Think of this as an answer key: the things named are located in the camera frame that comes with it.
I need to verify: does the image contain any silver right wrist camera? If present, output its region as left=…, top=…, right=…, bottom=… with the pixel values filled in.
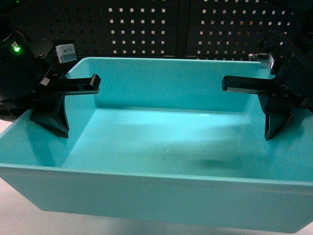
left=248, top=52, right=274, bottom=70

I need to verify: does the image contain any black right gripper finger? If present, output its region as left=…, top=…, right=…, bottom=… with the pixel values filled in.
left=222, top=75, right=279, bottom=94
left=265, top=112, right=293, bottom=141

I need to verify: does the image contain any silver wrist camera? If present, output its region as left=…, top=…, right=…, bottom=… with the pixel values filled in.
left=55, top=44, right=77, bottom=63
left=248, top=52, right=274, bottom=70

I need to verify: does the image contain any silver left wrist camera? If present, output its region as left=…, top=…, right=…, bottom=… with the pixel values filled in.
left=55, top=44, right=77, bottom=63

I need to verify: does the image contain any teal plastic bin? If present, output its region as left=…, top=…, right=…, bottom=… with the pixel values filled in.
left=0, top=57, right=313, bottom=233

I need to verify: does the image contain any black perforated back panel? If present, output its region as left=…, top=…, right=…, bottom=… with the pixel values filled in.
left=0, top=0, right=313, bottom=60

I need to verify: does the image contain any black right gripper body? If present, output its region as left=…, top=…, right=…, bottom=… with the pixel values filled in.
left=259, top=31, right=313, bottom=114

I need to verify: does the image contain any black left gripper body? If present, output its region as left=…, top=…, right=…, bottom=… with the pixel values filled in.
left=14, top=40, right=76, bottom=116

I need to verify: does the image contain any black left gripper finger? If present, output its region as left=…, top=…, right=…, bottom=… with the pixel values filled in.
left=62, top=73, right=101, bottom=95
left=30, top=96, right=69, bottom=139

